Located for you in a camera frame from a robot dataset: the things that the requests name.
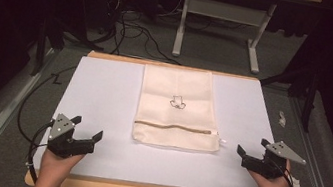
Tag white metal desk frame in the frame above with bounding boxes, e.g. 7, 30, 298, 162
170, 0, 278, 77

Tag black metal stand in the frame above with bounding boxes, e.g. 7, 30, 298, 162
29, 16, 98, 86
252, 59, 323, 135

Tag person's right hand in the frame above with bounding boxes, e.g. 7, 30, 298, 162
245, 153, 297, 187

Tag person's left hand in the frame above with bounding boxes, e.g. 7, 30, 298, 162
38, 147, 86, 186

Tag cream mesh laundry bag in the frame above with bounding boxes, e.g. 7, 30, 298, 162
129, 61, 238, 158

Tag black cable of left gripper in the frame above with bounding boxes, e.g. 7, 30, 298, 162
7, 57, 79, 187

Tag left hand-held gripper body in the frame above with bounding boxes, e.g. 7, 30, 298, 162
44, 112, 99, 164

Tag crumpled white paper scrap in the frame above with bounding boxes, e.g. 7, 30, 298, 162
276, 110, 288, 128

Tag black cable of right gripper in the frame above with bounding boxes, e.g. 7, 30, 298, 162
280, 166, 298, 187

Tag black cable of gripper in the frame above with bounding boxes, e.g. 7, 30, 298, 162
280, 166, 298, 187
7, 57, 79, 187

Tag black floor cables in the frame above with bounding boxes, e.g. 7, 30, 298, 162
93, 0, 251, 76

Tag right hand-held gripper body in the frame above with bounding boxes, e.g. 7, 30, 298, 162
239, 134, 310, 185

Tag white table mat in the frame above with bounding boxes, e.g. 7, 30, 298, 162
30, 47, 286, 187

